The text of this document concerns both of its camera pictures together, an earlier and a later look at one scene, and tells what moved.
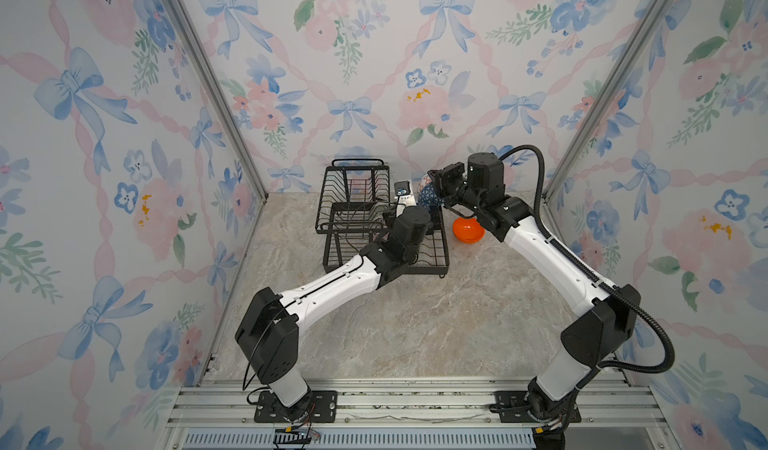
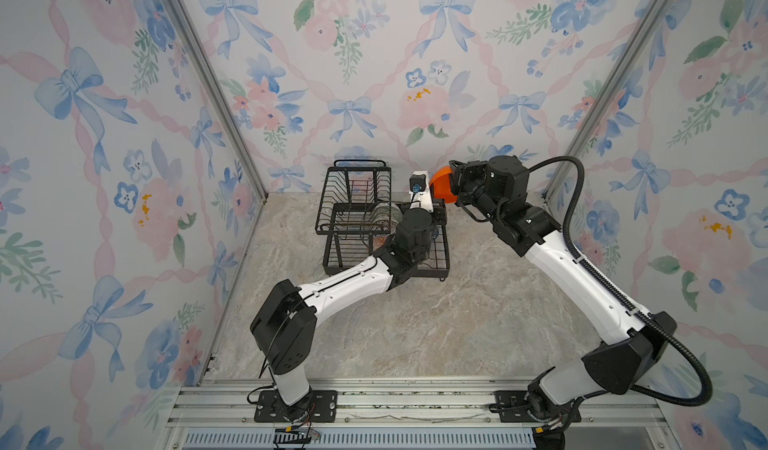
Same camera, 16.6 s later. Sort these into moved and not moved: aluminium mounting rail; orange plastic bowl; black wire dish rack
Moved: orange plastic bowl
Not moved: aluminium mounting rail; black wire dish rack
